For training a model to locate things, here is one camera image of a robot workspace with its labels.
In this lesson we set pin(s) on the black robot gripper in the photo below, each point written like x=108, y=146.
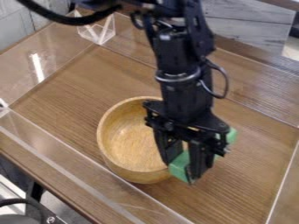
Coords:
x=184, y=110

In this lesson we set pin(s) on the green rectangular block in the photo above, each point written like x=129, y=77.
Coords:
x=178, y=165

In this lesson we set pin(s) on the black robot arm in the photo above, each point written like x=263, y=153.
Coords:
x=190, y=135

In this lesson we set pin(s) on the brown wooden bowl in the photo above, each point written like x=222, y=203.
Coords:
x=125, y=143

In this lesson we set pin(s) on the clear acrylic front wall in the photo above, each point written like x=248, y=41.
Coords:
x=73, y=175

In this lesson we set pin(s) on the black table leg bracket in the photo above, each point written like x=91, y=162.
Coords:
x=39, y=212

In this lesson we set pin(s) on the clear acrylic corner bracket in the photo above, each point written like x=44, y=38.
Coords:
x=99, y=33

